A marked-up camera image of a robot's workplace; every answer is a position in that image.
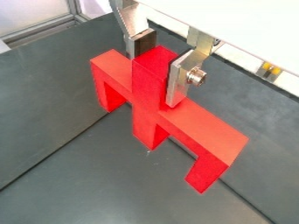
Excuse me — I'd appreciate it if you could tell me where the red cross-shaped block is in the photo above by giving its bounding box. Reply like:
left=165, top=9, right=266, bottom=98
left=89, top=45, right=248, bottom=193

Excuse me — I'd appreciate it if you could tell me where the aluminium frame rail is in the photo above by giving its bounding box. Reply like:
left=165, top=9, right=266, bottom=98
left=0, top=0, right=89, bottom=53

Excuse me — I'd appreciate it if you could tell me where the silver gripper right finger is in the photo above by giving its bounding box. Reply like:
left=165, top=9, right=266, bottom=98
left=165, top=27, right=214, bottom=108

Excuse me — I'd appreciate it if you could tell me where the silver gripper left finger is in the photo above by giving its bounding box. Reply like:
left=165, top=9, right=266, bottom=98
left=108, top=0, right=156, bottom=59

